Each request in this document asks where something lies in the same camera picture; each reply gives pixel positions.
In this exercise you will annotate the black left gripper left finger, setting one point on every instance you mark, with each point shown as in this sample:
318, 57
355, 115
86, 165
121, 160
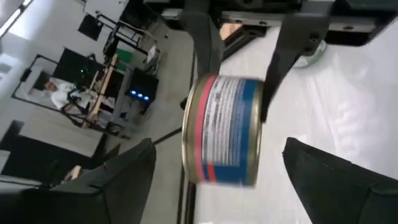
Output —
109, 199

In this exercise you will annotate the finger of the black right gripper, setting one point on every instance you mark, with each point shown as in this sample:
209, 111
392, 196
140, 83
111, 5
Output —
298, 37
206, 43

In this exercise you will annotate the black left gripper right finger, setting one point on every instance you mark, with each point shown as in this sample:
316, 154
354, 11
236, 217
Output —
342, 199

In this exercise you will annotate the Bumble Bee tuna can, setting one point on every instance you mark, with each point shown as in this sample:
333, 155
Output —
314, 57

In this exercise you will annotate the Wild Planet salmon can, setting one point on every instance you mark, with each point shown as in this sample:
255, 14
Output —
224, 130

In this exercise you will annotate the light wooden side board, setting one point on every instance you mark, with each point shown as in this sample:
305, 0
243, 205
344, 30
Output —
230, 31

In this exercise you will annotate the black box with blue lights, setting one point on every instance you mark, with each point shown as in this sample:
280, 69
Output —
141, 84

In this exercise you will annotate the black equipment rack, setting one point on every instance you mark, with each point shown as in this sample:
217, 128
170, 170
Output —
124, 34

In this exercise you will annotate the black cabinet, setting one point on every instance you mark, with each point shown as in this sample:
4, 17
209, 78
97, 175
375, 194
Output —
37, 155

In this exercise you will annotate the person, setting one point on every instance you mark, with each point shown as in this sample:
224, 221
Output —
65, 96

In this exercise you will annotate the wooden work desk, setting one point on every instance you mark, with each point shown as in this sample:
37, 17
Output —
102, 87

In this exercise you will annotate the black computer monitor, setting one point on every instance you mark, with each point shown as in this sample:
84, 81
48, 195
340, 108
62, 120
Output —
74, 62

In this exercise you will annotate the long ceiling light strip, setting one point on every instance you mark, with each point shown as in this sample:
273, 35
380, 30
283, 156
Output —
14, 19

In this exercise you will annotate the black table edge rail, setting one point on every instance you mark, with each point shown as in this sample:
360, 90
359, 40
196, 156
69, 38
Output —
245, 39

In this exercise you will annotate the black wall monitor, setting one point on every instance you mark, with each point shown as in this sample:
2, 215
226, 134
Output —
90, 27

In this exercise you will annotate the black tube frame stand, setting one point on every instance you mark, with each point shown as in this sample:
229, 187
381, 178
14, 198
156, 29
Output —
25, 76

